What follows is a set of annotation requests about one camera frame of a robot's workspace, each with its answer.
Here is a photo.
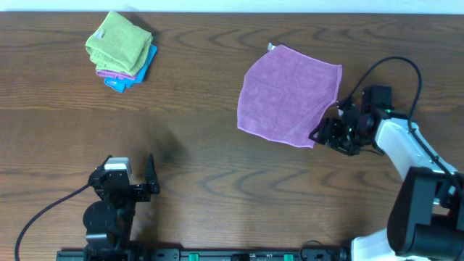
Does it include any purple microfibre cloth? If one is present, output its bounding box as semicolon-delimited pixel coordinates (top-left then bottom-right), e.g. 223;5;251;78
237;43;343;148

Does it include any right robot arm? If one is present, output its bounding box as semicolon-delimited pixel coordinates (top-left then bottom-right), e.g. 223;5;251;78
307;101;463;260

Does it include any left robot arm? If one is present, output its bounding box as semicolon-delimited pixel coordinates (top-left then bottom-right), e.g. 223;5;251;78
83;154;160;261

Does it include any blue folded cloth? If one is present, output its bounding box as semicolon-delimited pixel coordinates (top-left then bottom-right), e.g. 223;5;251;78
104;45;157;93

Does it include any purple folded cloth in stack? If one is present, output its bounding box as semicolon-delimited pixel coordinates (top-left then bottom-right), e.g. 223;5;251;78
96;70;138;80

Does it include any green folded cloth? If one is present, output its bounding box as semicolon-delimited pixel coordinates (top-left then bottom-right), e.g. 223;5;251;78
85;11;153;76

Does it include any right black cable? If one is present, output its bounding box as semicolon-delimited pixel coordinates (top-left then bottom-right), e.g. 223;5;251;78
342;56;464;204

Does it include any black cable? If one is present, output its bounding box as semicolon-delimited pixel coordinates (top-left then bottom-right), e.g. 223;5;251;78
342;56;464;204
14;183;91;261

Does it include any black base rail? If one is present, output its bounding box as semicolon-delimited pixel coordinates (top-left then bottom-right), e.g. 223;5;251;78
56;246;351;261

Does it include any left black cable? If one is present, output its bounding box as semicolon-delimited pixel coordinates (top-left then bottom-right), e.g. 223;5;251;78
14;183;91;261

